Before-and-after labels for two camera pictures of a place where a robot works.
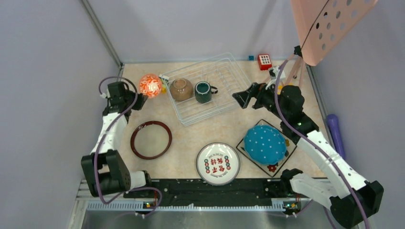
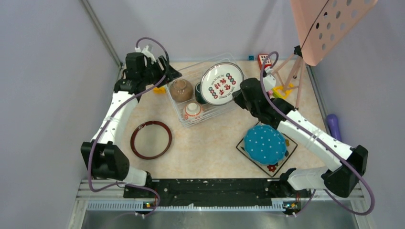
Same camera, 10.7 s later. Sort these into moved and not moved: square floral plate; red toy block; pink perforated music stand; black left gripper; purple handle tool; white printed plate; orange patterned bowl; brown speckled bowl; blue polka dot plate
Moved: black left gripper; white printed plate; orange patterned bowl
Not moved: red toy block; square floral plate; purple handle tool; brown speckled bowl; blue polka dot plate; pink perforated music stand
